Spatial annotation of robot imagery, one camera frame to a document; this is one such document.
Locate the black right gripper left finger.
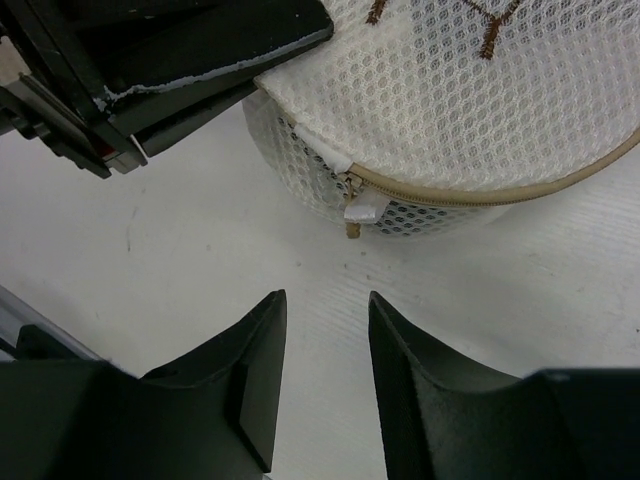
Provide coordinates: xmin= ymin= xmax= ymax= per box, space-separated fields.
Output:
xmin=1 ymin=291 xmax=287 ymax=479

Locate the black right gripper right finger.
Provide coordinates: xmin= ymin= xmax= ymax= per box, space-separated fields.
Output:
xmin=368 ymin=293 xmax=639 ymax=479

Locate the white mesh laundry bag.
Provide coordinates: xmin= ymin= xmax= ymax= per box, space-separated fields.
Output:
xmin=242 ymin=1 xmax=639 ymax=239

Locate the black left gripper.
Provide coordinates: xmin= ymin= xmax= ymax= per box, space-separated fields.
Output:
xmin=1 ymin=1 xmax=334 ymax=178

